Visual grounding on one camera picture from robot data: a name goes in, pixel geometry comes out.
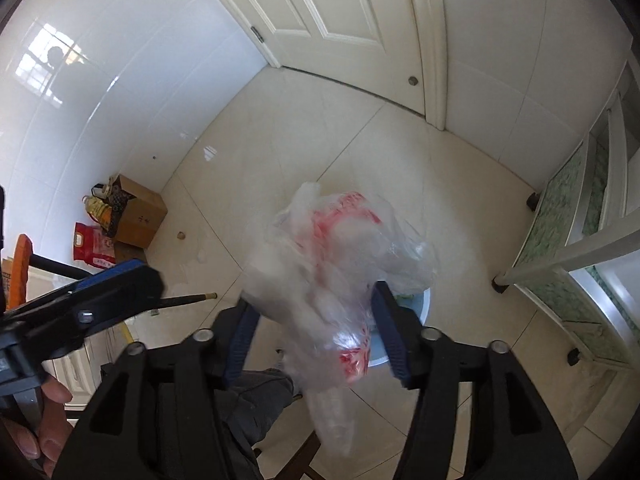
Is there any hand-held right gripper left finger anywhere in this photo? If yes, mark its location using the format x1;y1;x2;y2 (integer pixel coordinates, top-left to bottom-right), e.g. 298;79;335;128
52;300;262;480

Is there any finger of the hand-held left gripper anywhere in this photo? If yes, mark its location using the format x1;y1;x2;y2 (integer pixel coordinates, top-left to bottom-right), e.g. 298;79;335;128
0;259;166;362

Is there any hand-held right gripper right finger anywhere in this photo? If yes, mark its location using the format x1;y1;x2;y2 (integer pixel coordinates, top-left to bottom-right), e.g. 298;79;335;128
372;281;579;480

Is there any white trash bin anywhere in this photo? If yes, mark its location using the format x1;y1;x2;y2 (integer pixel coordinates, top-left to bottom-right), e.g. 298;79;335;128
367;287;432;367

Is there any clear red-printed plastic bag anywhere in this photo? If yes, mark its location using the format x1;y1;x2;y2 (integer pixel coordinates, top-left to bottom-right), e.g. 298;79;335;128
242;181;441;459

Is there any person's left hand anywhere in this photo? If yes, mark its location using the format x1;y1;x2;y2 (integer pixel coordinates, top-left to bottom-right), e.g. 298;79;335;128
0;375;74;479

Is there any red printed bag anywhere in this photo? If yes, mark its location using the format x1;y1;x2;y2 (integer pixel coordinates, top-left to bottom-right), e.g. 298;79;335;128
73;222;117;266

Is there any white kitchen cabinet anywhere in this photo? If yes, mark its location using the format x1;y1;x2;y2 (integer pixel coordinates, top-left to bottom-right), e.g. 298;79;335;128
27;265;103;397

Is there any dark wooden stick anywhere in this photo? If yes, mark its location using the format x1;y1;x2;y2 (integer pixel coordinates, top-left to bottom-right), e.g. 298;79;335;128
150;292;218;312

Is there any person's grey trouser leg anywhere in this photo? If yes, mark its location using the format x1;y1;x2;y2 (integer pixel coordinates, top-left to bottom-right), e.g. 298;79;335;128
155;367;297;480

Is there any cardboard box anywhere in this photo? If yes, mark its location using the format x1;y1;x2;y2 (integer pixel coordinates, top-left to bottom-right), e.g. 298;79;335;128
107;174;169;250

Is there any yellow cooking oil bottle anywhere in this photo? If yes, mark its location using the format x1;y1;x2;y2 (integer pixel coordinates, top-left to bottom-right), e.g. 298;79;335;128
82;195;119;234

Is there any dark patterned bag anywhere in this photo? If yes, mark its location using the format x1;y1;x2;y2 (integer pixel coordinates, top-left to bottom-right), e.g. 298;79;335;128
102;182;134;239

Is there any orange round table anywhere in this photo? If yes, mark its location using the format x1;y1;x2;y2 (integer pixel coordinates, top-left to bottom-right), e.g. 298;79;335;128
12;234;94;307

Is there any brown wooden stool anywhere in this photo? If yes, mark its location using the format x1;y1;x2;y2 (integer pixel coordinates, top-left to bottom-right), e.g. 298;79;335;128
252;427;327;480

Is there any white panel door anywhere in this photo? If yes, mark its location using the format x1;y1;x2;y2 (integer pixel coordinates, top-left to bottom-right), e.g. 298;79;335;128
187;0;449;132

